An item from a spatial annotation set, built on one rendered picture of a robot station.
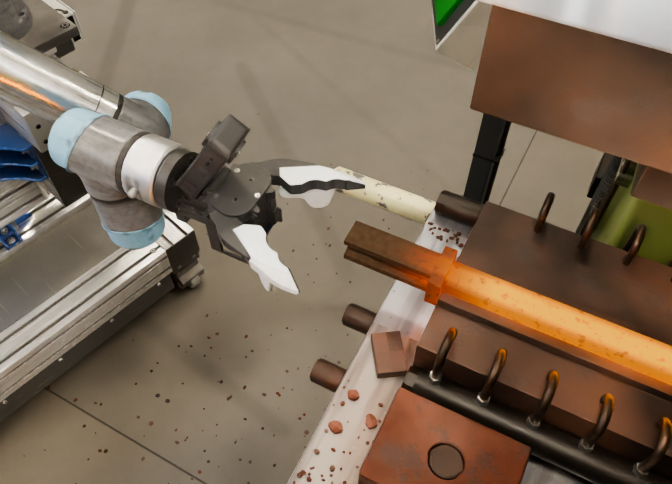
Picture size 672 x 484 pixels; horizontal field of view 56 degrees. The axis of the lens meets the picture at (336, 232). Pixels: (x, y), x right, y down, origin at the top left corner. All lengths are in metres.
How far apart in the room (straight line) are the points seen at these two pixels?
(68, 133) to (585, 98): 0.58
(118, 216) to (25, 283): 0.91
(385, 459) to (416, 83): 1.93
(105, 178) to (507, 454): 0.50
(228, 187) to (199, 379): 1.06
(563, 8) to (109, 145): 0.57
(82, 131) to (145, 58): 1.81
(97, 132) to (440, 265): 0.40
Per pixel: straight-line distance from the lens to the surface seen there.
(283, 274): 0.61
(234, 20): 2.69
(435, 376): 0.58
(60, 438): 1.72
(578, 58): 0.33
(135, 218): 0.82
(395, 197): 1.14
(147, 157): 0.71
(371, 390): 0.64
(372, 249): 0.61
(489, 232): 0.67
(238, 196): 0.66
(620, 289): 0.67
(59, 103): 0.88
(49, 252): 1.74
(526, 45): 0.33
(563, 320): 0.61
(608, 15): 0.25
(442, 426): 0.57
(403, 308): 0.69
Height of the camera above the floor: 1.51
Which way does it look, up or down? 53 degrees down
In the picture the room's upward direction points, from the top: straight up
